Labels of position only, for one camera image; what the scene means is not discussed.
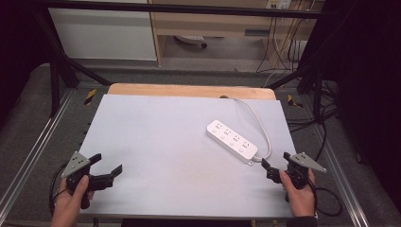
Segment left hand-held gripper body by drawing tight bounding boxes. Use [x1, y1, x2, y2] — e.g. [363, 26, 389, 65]
[61, 150, 114, 210]

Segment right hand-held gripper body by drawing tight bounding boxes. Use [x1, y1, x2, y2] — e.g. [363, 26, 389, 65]
[266, 152, 328, 203]

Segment white power strip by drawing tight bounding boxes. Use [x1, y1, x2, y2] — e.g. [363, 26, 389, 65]
[205, 119, 259, 166]

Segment person's right hand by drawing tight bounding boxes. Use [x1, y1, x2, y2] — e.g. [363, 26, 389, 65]
[278, 167, 317, 218]

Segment person's left hand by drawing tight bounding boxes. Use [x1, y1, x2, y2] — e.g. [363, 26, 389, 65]
[50, 175, 96, 227]

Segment black sleeve cuff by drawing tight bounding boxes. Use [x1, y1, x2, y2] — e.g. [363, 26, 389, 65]
[286, 215, 319, 227]

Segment yellow black striped tape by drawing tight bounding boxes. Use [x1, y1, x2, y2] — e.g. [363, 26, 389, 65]
[83, 88, 97, 106]
[287, 94, 305, 109]

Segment white mat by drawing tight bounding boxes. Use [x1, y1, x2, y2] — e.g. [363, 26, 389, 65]
[78, 94, 298, 219]

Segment wooden board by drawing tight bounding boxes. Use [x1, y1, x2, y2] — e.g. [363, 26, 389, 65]
[107, 82, 277, 101]

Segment white cabinet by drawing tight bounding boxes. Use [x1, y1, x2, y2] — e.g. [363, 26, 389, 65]
[47, 0, 158, 61]

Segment office chair base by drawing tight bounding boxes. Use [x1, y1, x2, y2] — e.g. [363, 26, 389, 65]
[174, 34, 208, 49]

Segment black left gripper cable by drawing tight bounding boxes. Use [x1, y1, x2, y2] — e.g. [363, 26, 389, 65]
[48, 163, 69, 217]

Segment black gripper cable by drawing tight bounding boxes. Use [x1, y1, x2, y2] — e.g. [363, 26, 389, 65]
[48, 163, 69, 217]
[306, 176, 343, 218]

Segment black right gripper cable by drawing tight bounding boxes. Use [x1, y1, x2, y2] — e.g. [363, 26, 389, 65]
[306, 176, 343, 218]

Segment aluminium rail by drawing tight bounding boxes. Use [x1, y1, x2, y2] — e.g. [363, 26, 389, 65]
[0, 89, 75, 216]
[315, 124, 371, 227]

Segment white power strip cable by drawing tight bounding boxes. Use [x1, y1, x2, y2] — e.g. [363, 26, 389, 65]
[232, 96, 272, 163]

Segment black cables on floor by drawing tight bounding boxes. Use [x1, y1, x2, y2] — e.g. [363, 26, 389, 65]
[287, 79, 340, 162]

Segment bundle of hanging cables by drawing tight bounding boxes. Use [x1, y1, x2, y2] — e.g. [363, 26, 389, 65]
[255, 0, 316, 74]

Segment white wall socket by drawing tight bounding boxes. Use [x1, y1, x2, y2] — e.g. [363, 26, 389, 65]
[266, 0, 292, 10]

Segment black metal frame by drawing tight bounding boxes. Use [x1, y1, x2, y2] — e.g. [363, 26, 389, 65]
[31, 0, 335, 117]

